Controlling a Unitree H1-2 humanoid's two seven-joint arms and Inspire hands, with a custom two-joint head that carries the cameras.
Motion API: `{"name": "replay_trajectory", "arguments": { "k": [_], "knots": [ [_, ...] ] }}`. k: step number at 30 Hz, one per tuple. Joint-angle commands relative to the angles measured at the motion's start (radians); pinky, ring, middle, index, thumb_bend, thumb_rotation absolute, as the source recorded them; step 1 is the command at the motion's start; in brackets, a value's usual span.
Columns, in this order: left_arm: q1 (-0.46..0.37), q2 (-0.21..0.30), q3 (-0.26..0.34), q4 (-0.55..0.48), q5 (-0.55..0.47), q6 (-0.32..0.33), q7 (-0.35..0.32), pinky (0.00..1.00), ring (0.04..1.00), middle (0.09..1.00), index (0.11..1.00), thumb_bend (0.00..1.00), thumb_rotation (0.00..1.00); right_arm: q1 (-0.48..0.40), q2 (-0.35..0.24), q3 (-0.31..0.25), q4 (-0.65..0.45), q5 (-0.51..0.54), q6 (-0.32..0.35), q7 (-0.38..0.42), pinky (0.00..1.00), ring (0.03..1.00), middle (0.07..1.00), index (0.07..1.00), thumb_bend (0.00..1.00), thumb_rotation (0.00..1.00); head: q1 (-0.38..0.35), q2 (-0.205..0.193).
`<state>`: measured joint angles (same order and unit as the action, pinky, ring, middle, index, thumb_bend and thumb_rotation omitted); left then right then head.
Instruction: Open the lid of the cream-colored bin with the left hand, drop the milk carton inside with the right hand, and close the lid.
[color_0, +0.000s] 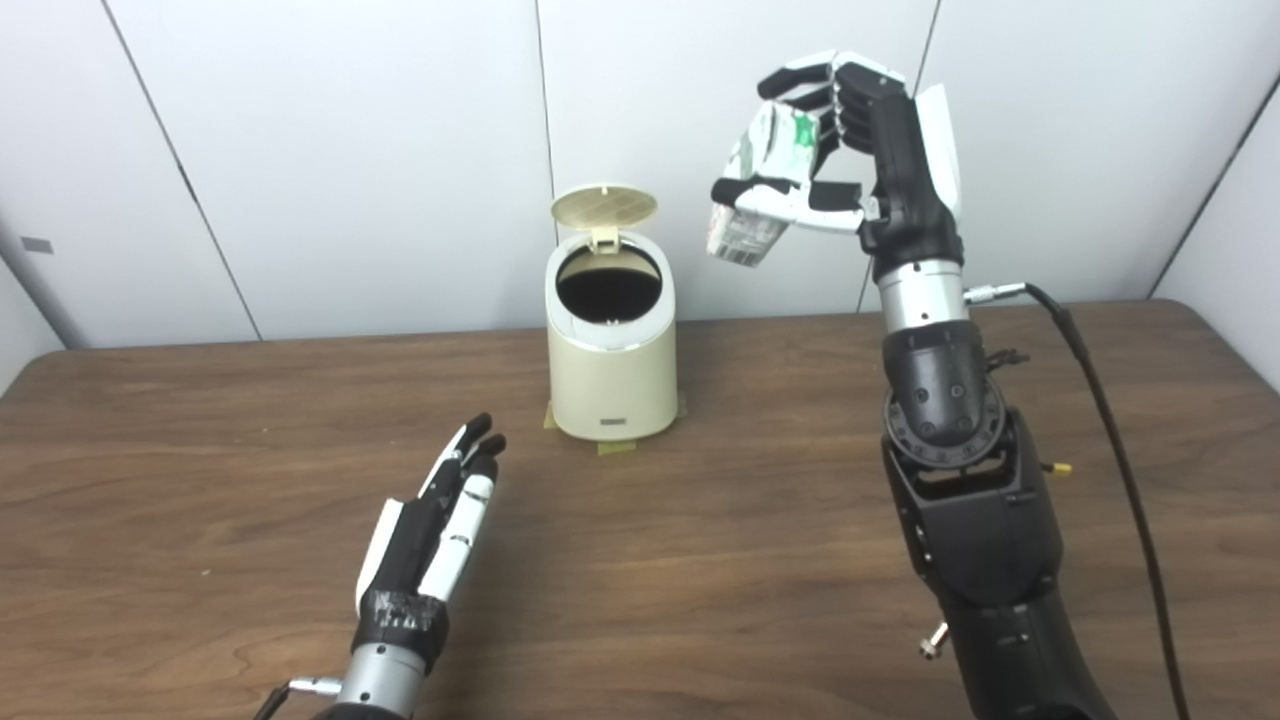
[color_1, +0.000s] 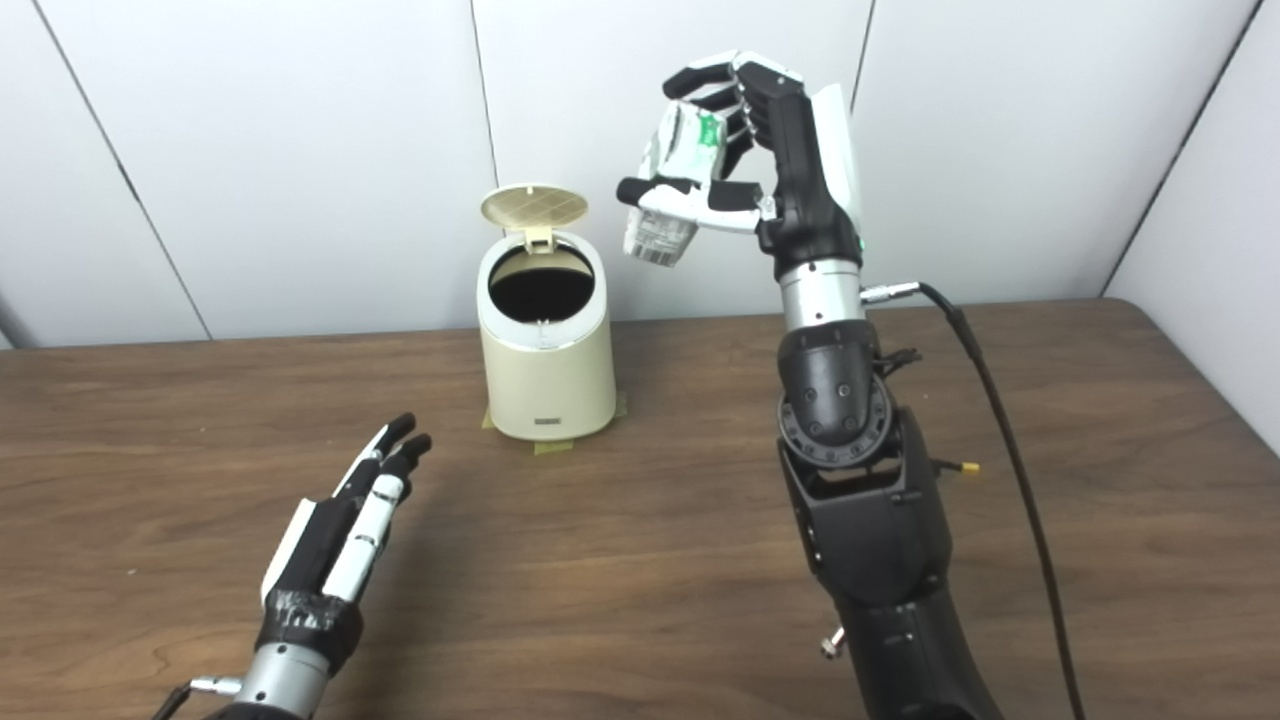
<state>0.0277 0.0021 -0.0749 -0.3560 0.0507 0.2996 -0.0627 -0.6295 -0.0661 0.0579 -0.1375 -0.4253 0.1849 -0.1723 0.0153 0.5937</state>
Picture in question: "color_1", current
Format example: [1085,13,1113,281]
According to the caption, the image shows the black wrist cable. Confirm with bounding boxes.
[860,282,1087,720]
[150,676,244,720]

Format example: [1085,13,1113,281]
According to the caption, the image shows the green white milk carton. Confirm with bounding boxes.
[623,100,726,269]

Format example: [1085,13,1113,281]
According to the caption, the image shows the cream-colored bin body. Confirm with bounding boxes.
[477,232,618,442]

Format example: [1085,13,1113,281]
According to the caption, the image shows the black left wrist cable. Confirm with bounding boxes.
[150,676,244,720]

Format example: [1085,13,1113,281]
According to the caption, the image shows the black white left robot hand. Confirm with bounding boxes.
[255,412,433,676]

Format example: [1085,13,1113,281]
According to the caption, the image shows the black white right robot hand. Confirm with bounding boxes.
[616,50,864,281]

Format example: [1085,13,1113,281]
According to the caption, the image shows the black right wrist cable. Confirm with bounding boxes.
[860,282,1087,720]

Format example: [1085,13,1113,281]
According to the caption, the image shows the round cream bin lid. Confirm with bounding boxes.
[480,183,589,251]

